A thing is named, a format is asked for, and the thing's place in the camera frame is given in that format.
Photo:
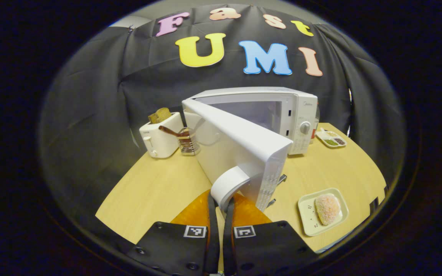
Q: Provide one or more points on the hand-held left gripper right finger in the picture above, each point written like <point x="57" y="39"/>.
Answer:
<point x="228" y="241"/>

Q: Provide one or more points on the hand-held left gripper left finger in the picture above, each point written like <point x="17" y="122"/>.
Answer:
<point x="213" y="237"/>

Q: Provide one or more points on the sugar-coated cream bread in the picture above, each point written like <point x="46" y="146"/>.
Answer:
<point x="327" y="209"/>

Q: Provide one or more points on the white microwave oven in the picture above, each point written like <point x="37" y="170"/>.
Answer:
<point x="244" y="138"/>

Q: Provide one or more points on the small white rectangular plate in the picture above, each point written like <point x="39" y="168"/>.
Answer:
<point x="307" y="218"/>

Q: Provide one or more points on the clear glass cup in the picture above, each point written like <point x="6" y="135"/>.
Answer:
<point x="188" y="143"/>

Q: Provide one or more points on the white toaster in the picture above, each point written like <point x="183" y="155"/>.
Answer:
<point x="159" y="140"/>

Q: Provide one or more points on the brown wooden spoon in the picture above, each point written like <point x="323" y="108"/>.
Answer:
<point x="167" y="130"/>

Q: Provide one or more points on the brown toast slice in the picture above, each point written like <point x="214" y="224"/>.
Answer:
<point x="164" y="114"/>
<point x="152" y="118"/>

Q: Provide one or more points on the clear bottle with red label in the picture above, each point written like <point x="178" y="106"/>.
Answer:
<point x="316" y="126"/>

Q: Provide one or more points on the white divided tray of beans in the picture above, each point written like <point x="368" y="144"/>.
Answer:
<point x="331" y="138"/>

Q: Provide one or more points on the black backdrop cloth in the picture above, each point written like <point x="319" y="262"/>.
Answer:
<point x="90" y="115"/>

